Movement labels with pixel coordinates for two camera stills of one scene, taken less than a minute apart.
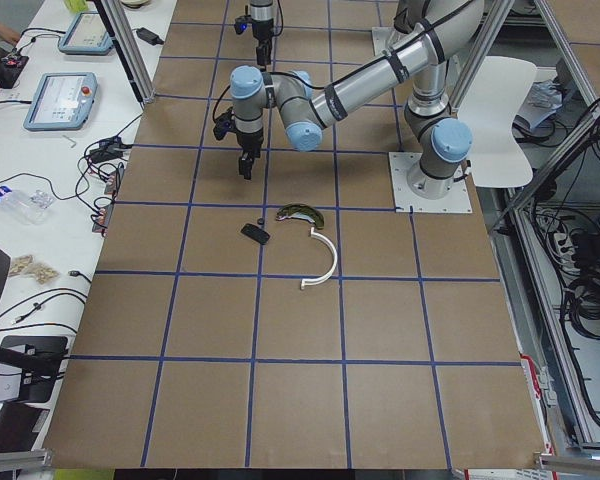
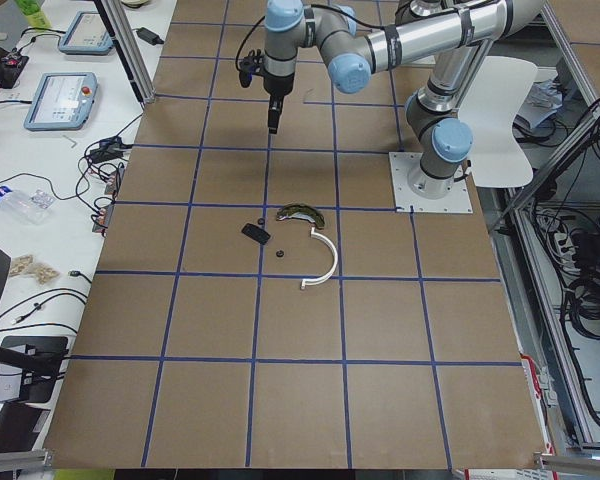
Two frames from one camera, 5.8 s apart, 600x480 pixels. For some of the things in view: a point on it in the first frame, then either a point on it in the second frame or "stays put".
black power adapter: (149, 36) stays put
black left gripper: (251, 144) → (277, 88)
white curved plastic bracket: (334, 263) stays put
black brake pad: (255, 233) stays put
